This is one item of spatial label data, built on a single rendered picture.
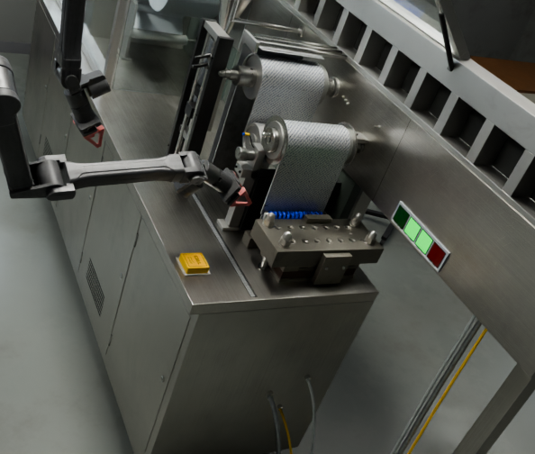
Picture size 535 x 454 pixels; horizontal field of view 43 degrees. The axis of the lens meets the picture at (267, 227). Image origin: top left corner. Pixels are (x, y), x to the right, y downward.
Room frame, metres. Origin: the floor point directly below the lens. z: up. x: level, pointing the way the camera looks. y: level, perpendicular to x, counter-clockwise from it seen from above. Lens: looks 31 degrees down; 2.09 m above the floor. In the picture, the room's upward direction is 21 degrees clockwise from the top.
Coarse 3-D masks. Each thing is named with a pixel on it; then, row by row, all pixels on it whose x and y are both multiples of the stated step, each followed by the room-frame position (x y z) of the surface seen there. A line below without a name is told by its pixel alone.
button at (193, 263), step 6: (180, 258) 1.60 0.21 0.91; (186, 258) 1.59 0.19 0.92; (192, 258) 1.60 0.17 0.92; (198, 258) 1.61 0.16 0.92; (186, 264) 1.57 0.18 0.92; (192, 264) 1.57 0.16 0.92; (198, 264) 1.59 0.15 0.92; (204, 264) 1.60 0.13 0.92; (186, 270) 1.55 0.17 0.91; (192, 270) 1.56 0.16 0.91; (198, 270) 1.57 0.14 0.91; (204, 270) 1.58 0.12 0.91
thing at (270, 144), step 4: (268, 128) 1.87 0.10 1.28; (272, 128) 1.86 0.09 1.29; (276, 128) 1.87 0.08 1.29; (272, 132) 1.84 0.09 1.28; (276, 132) 1.85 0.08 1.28; (272, 136) 1.84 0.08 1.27; (276, 136) 1.84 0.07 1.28; (264, 140) 1.87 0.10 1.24; (268, 140) 1.85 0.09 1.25; (272, 140) 1.83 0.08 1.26; (276, 140) 1.83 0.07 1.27; (264, 144) 1.86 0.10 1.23; (268, 144) 1.85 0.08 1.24; (272, 144) 1.83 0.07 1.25; (276, 144) 1.83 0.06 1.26; (264, 148) 1.86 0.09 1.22; (268, 148) 1.84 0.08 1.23; (272, 148) 1.82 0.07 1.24; (276, 148) 1.83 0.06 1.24; (272, 152) 1.84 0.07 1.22
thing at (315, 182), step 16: (288, 176) 1.85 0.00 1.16; (304, 176) 1.88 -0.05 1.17; (320, 176) 1.91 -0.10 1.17; (336, 176) 1.95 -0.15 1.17; (272, 192) 1.82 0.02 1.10; (288, 192) 1.86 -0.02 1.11; (304, 192) 1.90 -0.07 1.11; (320, 192) 1.93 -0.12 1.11; (272, 208) 1.84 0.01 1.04; (288, 208) 1.87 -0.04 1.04; (304, 208) 1.91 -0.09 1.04; (320, 208) 1.95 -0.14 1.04
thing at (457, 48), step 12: (384, 0) 2.25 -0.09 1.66; (444, 0) 1.83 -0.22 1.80; (396, 12) 2.18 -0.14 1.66; (444, 12) 1.84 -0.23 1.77; (420, 24) 2.09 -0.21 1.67; (444, 24) 1.83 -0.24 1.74; (456, 24) 1.88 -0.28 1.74; (432, 36) 2.03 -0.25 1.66; (444, 36) 1.84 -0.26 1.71; (456, 36) 1.89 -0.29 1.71; (456, 48) 1.90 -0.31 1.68
